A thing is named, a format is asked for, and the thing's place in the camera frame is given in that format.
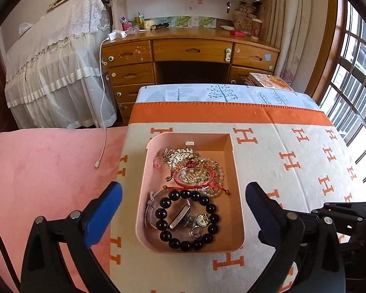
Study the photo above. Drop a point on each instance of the white tube with blue label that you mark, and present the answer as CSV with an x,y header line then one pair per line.
x,y
123,20

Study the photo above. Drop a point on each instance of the green white drawer lock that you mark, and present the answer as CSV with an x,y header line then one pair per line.
x,y
228,55

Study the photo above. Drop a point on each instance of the cream curtain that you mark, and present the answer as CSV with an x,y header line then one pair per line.
x,y
292,21

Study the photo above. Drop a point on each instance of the black flashlight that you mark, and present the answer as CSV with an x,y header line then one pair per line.
x,y
160,26

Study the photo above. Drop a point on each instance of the white charger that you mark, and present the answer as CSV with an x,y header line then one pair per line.
x,y
116,35

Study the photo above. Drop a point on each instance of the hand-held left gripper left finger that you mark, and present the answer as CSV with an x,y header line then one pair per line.
x,y
103,213

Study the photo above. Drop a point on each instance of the cream jar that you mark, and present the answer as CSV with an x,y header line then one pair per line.
x,y
147,24

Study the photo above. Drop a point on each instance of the orange patterned blanket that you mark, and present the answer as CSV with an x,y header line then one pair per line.
x,y
292,134

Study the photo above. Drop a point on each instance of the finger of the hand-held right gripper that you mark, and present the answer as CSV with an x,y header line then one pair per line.
x,y
347,209

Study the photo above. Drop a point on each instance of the small red box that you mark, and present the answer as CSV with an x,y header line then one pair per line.
x,y
238,33

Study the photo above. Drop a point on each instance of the white lace covered piano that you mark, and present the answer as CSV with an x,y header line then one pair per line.
x,y
48,67

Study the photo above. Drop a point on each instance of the leaf print wall strip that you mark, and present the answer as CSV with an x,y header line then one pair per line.
x,y
183,21

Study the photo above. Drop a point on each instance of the pink cosmetic container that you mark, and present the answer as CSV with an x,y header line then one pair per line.
x,y
127,26

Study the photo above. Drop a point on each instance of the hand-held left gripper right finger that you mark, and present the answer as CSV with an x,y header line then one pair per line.
x,y
262,213

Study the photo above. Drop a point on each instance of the silver hair clip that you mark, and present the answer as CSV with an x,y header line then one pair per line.
x,y
180,218

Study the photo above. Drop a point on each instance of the stack of books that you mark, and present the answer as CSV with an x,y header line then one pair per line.
x,y
271,81

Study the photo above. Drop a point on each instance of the leaf print bed sheet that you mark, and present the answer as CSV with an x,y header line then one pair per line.
x,y
195,93

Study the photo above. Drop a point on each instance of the green bottles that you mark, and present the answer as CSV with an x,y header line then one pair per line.
x,y
139,21

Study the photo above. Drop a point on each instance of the wooden desk with drawers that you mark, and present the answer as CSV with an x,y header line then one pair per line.
x,y
189,50

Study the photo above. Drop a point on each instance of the red patterned cup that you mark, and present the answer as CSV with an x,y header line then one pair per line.
x,y
257,29

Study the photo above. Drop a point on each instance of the pink plush blanket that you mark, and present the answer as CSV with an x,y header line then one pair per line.
x,y
48,164

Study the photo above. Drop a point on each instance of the gold hair comb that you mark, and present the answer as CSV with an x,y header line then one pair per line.
x,y
183,154

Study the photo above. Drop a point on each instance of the window with grille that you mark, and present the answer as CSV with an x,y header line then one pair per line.
x,y
353,67

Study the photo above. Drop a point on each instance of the pink jewelry tray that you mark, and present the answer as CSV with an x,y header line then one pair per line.
x,y
225,219

